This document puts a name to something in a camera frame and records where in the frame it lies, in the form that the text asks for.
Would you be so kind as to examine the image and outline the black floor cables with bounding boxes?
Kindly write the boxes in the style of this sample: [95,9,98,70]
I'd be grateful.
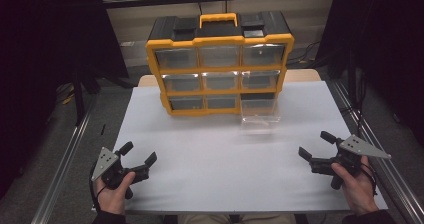
[285,41,322,66]

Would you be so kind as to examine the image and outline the yellow floor cable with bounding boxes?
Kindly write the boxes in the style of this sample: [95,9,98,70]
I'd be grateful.
[59,83,76,106]

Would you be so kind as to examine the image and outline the aluminium floor rail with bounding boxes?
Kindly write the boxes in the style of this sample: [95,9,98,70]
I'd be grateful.
[30,96,98,224]
[329,79,424,224]

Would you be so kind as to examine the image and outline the yellow black drawer organizer cabinet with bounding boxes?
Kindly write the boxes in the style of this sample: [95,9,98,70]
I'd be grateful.
[145,12,296,117]

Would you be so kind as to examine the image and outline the right hand-held gripper cable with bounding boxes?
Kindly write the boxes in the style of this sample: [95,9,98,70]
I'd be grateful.
[359,162,379,196]

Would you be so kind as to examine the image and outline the black metal stand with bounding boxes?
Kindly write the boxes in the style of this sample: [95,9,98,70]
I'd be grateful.
[70,68,101,126]

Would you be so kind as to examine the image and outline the black curtain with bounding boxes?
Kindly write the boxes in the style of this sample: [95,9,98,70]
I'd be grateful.
[0,0,130,198]
[314,0,424,147]

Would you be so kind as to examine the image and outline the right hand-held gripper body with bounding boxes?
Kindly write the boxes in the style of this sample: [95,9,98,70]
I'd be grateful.
[309,134,392,191]

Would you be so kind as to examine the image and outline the grid of clear drawers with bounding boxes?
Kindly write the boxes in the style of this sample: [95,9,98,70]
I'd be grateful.
[153,43,287,111]

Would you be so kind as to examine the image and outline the person's right hand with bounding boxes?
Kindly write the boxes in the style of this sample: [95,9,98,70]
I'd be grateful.
[330,155,380,216]

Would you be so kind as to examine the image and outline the clear plastic pulled drawer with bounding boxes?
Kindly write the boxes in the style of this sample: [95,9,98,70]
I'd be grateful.
[240,93,282,134]

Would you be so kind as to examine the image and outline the left hand-held gripper cable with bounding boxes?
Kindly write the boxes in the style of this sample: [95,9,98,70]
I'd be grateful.
[88,163,108,213]

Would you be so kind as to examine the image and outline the hand-held gripper cable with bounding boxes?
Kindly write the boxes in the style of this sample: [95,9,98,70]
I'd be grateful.
[359,162,379,196]
[88,163,108,213]

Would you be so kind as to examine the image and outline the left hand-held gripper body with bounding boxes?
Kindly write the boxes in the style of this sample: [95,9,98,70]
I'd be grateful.
[90,146,151,200]

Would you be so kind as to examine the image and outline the person's left hand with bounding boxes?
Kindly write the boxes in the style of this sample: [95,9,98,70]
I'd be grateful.
[93,171,137,216]

